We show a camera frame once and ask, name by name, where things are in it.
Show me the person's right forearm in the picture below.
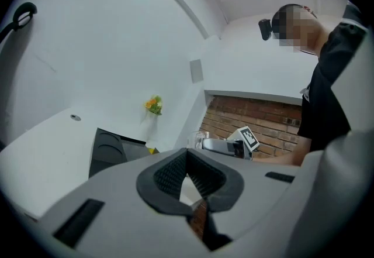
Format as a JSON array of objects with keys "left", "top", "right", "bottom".
[{"left": 251, "top": 136, "right": 311, "bottom": 167}]

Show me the white vase with yellow flowers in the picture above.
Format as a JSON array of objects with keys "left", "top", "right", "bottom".
[{"left": 142, "top": 94, "right": 164, "bottom": 147}]

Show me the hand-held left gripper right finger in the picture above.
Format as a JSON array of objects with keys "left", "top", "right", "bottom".
[{"left": 186, "top": 148, "right": 315, "bottom": 258}]

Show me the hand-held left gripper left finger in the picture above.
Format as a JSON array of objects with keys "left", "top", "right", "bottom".
[{"left": 39, "top": 147, "right": 212, "bottom": 258}]

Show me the black office chair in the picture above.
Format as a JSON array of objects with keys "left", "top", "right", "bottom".
[{"left": 0, "top": 2, "right": 39, "bottom": 44}]

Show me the black head-mounted camera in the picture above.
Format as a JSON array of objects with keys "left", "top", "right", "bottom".
[{"left": 258, "top": 18, "right": 273, "bottom": 42}]

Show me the black box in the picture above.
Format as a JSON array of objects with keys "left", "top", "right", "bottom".
[{"left": 88, "top": 127, "right": 147, "bottom": 179}]

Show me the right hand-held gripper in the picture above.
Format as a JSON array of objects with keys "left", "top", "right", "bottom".
[{"left": 201, "top": 125, "right": 261, "bottom": 161}]

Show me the person's black t-shirt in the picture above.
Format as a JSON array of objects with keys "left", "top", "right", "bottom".
[{"left": 297, "top": 1, "right": 368, "bottom": 152}]

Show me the person's head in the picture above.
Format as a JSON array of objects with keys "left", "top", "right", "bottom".
[{"left": 271, "top": 3, "right": 331, "bottom": 62}]

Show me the grey wall plate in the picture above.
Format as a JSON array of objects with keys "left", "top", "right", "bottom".
[{"left": 189, "top": 58, "right": 205, "bottom": 85}]

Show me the white table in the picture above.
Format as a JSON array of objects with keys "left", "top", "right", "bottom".
[{"left": 0, "top": 107, "right": 160, "bottom": 221}]

